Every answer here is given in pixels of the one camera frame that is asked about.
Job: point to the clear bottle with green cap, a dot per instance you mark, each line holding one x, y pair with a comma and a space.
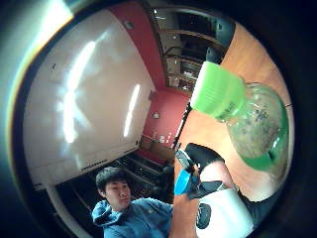
244, 119

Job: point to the black tripod stand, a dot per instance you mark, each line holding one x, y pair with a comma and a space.
182, 125

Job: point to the brown cardboard box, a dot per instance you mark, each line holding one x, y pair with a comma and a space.
158, 145

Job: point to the the person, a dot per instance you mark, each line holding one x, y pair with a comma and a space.
135, 216

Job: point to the long ceiling light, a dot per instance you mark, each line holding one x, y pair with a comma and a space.
76, 92
132, 109

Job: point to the black chair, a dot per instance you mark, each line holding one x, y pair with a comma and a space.
215, 55

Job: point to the dark shelving unit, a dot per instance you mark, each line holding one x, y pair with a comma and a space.
185, 56

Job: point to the round white wall fixture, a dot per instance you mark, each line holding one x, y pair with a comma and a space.
156, 115

